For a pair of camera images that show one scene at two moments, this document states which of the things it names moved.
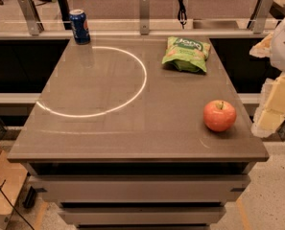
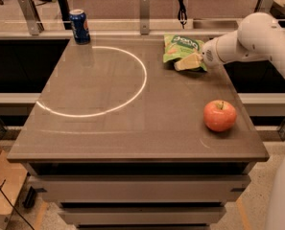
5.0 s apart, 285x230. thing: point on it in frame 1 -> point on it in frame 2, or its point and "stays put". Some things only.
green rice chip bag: [186, 55] stays put
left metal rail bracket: [31, 15] stays put
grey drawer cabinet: [141, 195] stays put
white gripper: [284, 45] -> [209, 54]
